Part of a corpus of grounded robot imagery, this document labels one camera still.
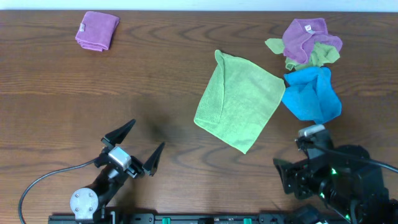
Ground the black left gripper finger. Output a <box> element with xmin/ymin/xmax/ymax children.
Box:
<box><xmin>142</xmin><ymin>142</ymin><xmax>165</xmax><ymax>176</ymax></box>
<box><xmin>104</xmin><ymin>119</ymin><xmax>136</xmax><ymax>146</ymax></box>

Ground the green microfiber cloth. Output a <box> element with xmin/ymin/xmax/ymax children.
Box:
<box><xmin>194</xmin><ymin>50</ymin><xmax>285</xmax><ymax>154</ymax></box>

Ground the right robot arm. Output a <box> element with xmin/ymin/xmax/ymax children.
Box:
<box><xmin>273</xmin><ymin>124</ymin><xmax>397</xmax><ymax>223</ymax></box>

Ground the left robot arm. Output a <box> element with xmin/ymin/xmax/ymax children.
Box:
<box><xmin>70</xmin><ymin>119</ymin><xmax>165</xmax><ymax>223</ymax></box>

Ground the blue microfiber cloth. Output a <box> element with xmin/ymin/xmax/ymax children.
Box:
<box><xmin>282</xmin><ymin>67</ymin><xmax>342</xmax><ymax>124</ymax></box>

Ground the folded purple cloth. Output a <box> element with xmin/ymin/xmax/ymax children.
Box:
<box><xmin>75</xmin><ymin>11</ymin><xmax>120</xmax><ymax>52</ymax></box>

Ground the crumpled olive green cloth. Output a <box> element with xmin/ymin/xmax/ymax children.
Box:
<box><xmin>265</xmin><ymin>38</ymin><xmax>340</xmax><ymax>71</ymax></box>

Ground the crumpled purple cloth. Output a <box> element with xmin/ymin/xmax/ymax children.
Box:
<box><xmin>282</xmin><ymin>18</ymin><xmax>343</xmax><ymax>63</ymax></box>

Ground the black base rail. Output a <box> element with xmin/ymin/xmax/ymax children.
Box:
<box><xmin>48</xmin><ymin>212</ymin><xmax>296</xmax><ymax>224</ymax></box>

